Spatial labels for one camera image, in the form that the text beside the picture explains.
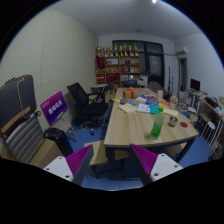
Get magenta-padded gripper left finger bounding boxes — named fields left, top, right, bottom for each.
left=43, top=144, right=95, bottom=187

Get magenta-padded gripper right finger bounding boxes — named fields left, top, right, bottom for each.
left=129, top=143, right=184, bottom=186

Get green-capped drink bottle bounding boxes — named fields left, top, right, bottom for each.
left=149, top=110, right=166, bottom=141

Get black bag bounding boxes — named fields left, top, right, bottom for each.
left=43, top=127, right=74, bottom=158

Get small metal cup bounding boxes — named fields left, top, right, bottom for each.
left=167, top=116, right=179, bottom=128

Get teal book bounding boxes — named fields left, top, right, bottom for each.
left=149, top=104, right=160, bottom=115

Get white printed sheet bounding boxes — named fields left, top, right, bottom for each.
left=136, top=103, right=152, bottom=114

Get tan paper envelope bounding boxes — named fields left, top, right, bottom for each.
left=162, top=107, right=180, bottom=118

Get black office chair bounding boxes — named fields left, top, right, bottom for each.
left=66, top=82, right=109, bottom=126

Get pale yellow notebook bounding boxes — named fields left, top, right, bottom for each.
left=118, top=103, right=138, bottom=115

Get blue patterned book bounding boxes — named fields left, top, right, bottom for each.
left=144, top=98, right=160, bottom=107

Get grey striped cushion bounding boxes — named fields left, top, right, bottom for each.
left=3, top=113, right=45, bottom=164

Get purple sign board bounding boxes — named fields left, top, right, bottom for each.
left=39, top=90, right=69, bottom=127

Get orange book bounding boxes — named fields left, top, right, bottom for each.
left=159, top=99, right=171, bottom=108

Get pink flat box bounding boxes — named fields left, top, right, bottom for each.
left=141, top=93, right=156, bottom=100

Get potted pink flowers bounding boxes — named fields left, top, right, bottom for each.
left=169, top=95, right=179, bottom=110

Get yellow gift box red ribbon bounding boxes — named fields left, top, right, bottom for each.
left=122, top=86, right=139, bottom=100

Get long wooden side desk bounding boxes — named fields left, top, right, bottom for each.
left=188, top=89, right=224, bottom=134

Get black suitcase with brown trim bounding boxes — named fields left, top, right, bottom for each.
left=0, top=74, right=38, bottom=138

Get black computer monitor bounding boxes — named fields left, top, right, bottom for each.
left=189, top=78, right=201, bottom=93

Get dark glass door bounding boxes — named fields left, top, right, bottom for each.
left=112, top=39, right=165, bottom=88

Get wooden shelf unit with trophies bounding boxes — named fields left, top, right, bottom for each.
left=95, top=43, right=142, bottom=85

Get white wall air conditioner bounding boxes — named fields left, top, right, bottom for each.
left=175, top=45, right=190, bottom=56

